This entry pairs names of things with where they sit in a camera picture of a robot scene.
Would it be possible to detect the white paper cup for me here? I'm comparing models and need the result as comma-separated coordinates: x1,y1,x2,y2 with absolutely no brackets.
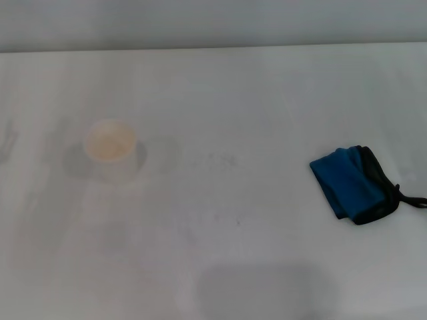
83,119,137,183

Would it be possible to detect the blue rag with black trim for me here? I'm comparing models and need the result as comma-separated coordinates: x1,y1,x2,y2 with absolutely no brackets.
309,145,427,226

